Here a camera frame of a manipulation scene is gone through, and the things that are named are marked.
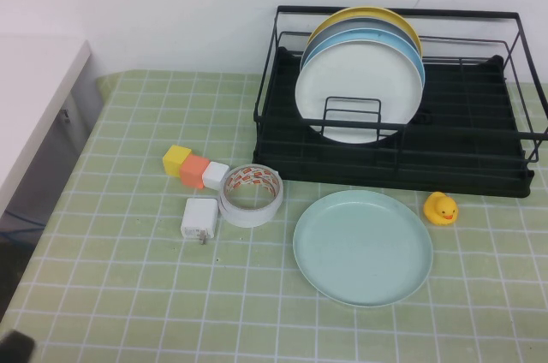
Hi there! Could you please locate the white power adapter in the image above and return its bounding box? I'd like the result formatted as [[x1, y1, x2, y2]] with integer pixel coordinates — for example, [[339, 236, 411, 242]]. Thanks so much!
[[180, 197, 219, 247]]

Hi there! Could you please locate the white cube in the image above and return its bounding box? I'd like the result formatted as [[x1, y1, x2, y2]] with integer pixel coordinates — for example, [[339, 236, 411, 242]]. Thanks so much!
[[201, 161, 230, 191]]

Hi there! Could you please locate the green checked tablecloth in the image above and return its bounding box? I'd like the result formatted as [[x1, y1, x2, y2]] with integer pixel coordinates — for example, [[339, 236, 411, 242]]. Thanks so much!
[[0, 67, 548, 363]]

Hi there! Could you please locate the yellow plate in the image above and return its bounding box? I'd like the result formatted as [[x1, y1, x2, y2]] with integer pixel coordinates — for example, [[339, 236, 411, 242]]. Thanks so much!
[[307, 5, 425, 58]]

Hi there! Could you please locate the orange cube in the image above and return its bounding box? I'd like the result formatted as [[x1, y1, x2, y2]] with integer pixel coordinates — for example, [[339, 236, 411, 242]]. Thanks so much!
[[179, 153, 211, 189]]

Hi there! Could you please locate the yellow cube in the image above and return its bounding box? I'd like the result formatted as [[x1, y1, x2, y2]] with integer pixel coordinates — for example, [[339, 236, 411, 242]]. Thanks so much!
[[162, 144, 191, 177]]

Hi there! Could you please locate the white plate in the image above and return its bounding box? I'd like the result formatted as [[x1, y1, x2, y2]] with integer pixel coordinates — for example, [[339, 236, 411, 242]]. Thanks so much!
[[294, 46, 424, 144]]

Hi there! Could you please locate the grey plate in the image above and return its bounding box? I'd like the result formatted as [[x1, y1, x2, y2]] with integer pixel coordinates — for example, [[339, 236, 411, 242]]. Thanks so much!
[[304, 16, 423, 61]]

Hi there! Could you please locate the mint green plate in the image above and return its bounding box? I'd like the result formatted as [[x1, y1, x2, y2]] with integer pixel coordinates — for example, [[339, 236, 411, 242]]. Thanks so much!
[[292, 189, 434, 308]]

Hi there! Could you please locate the light blue plate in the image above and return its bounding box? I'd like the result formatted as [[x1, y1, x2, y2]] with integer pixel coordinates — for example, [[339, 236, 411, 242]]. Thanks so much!
[[300, 27, 427, 95]]

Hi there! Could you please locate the black wire dish rack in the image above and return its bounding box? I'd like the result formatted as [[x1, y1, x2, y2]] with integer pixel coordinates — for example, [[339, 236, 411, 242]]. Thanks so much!
[[252, 4, 548, 176]]

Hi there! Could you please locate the yellow rubber duck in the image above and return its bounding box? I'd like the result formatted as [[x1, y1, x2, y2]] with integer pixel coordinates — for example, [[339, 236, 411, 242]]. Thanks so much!
[[423, 191, 459, 226]]

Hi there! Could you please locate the blue cable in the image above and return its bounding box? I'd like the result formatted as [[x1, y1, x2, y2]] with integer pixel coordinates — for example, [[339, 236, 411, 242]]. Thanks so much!
[[0, 208, 49, 242]]

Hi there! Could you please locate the tape roll with red print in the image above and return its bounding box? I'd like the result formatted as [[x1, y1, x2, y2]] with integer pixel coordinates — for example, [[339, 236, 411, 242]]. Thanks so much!
[[218, 164, 284, 215]]

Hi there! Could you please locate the white side cabinet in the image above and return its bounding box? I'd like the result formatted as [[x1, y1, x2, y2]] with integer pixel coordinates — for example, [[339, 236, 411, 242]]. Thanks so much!
[[0, 35, 106, 227]]

